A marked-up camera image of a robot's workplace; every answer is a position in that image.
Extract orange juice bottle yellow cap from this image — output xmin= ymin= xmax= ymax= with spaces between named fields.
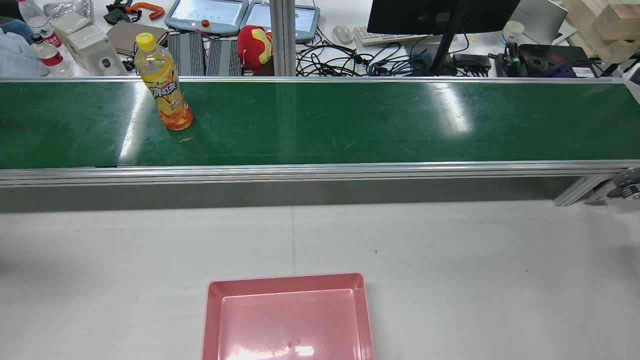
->
xmin=135 ymin=32 xmax=194 ymax=132

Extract pink plastic basket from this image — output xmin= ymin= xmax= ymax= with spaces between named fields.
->
xmin=201 ymin=272 xmax=376 ymax=360

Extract green belt conveyor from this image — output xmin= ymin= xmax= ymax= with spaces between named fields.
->
xmin=0 ymin=76 xmax=640 ymax=188

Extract white computer mouse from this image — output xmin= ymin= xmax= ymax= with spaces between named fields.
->
xmin=332 ymin=24 xmax=355 ymax=45

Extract red yellow plush toy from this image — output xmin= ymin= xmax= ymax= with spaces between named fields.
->
xmin=236 ymin=25 xmax=274 ymax=71

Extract black ribbed heat sink box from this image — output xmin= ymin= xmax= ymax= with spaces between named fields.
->
xmin=167 ymin=32 xmax=206 ymax=77
xmin=206 ymin=38 xmax=243 ymax=77

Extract white keyboard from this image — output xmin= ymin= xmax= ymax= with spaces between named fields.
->
xmin=353 ymin=26 xmax=443 ymax=47

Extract black monitor stand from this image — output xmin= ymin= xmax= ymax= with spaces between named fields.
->
xmin=430 ymin=0 xmax=471 ymax=76

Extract grey teach pendant red button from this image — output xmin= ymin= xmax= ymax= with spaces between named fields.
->
xmin=164 ymin=0 xmax=249 ymax=37

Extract black computer monitor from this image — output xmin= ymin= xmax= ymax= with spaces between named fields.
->
xmin=366 ymin=0 xmax=521 ymax=37

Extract brown flat notebook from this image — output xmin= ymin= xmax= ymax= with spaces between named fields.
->
xmin=106 ymin=21 xmax=169 ymax=57

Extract orange clamp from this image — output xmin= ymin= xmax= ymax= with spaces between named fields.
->
xmin=125 ymin=2 xmax=166 ymax=21

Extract white paper cup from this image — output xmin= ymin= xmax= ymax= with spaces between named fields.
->
xmin=502 ymin=20 xmax=526 ymax=47

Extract white box device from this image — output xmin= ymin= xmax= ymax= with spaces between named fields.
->
xmin=66 ymin=25 xmax=129 ymax=77

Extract black equipment case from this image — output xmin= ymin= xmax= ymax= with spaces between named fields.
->
xmin=495 ymin=43 xmax=598 ymax=78

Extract aluminium conveyor leg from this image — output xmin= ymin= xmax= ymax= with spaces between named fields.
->
xmin=552 ymin=175 xmax=613 ymax=208

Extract clear water bottle black cap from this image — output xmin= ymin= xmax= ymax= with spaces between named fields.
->
xmin=31 ymin=33 xmax=75 ymax=77

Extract clear plastic bag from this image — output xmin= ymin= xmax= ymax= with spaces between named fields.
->
xmin=44 ymin=0 xmax=96 ymax=37

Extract silver conveyor roller motor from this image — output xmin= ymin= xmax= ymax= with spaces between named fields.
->
xmin=606 ymin=167 xmax=640 ymax=202

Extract clear water bottle white cap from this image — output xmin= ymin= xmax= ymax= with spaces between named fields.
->
xmin=17 ymin=0 xmax=66 ymax=51

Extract pale wooden blocks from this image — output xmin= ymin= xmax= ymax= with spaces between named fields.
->
xmin=562 ymin=0 xmax=640 ymax=64

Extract light blue cloth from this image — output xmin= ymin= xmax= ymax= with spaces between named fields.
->
xmin=0 ymin=17 xmax=51 ymax=78

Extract tangled black blue cables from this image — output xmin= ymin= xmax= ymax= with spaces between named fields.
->
xmin=295 ymin=30 xmax=453 ymax=77

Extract aluminium profile post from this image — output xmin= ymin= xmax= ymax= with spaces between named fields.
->
xmin=269 ymin=0 xmax=297 ymax=77

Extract small black bracket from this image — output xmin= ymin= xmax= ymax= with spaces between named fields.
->
xmin=103 ymin=0 xmax=132 ymax=26

